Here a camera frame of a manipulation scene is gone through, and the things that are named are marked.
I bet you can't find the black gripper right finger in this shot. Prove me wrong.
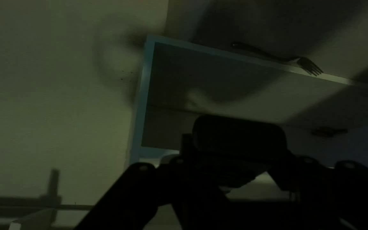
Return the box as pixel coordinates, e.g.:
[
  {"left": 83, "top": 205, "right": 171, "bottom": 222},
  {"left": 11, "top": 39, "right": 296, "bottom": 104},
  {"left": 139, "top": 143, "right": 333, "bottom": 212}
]
[{"left": 268, "top": 154, "right": 368, "bottom": 230}]

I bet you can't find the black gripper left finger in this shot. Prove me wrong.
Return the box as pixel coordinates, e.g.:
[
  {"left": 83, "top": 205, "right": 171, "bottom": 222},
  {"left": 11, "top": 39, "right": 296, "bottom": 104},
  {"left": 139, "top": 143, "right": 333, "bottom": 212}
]
[{"left": 74, "top": 155, "right": 207, "bottom": 230}]

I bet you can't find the grey metal stand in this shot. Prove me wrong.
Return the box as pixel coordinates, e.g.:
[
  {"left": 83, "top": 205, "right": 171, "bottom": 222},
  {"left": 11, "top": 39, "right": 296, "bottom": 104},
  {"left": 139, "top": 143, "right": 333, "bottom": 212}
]
[{"left": 0, "top": 167, "right": 95, "bottom": 230}]

